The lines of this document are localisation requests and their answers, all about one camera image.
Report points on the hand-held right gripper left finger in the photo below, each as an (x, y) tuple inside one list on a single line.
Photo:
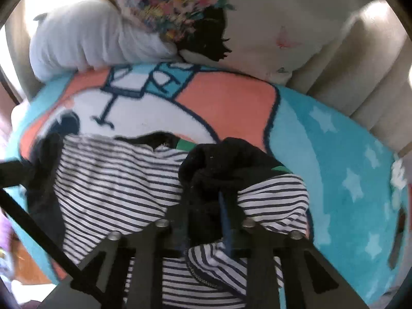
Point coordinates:
[(178, 230)]

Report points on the teal cartoon printed blanket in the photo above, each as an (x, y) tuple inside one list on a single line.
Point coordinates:
[(338, 154)]

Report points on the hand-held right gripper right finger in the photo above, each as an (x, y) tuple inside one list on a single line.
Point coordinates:
[(227, 228)]

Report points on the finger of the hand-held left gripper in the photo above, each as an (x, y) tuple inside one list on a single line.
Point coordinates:
[(16, 170)]

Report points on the cream floral printed pillow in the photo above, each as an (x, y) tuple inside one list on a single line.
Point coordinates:
[(267, 32)]

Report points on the light grey pillow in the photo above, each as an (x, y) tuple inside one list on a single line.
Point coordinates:
[(90, 38)]

